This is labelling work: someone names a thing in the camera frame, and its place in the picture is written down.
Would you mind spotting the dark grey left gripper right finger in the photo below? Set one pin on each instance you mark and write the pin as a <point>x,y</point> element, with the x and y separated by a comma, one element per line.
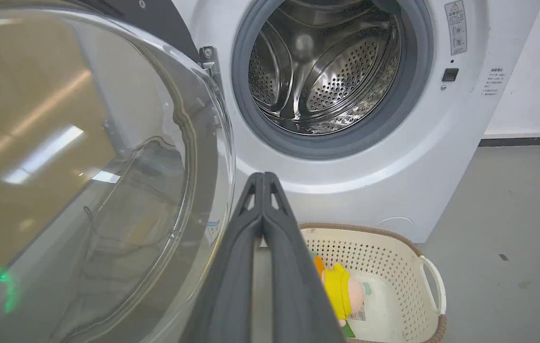
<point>294,286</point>

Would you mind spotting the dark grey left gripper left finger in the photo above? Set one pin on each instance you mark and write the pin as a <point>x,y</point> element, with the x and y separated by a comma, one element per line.
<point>232,286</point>

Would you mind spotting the glass washing machine door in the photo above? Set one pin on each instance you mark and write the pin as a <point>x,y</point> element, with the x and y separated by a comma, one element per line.
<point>84,166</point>

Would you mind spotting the white front-load washing machine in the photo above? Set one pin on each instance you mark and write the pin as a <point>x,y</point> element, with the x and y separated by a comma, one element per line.
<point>346,143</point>

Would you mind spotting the yellow plush doll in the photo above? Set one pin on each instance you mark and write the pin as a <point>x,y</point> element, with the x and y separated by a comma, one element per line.
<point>341,290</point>

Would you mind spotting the cream perforated laundry basket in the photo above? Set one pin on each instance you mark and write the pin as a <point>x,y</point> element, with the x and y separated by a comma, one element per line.
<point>394,276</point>

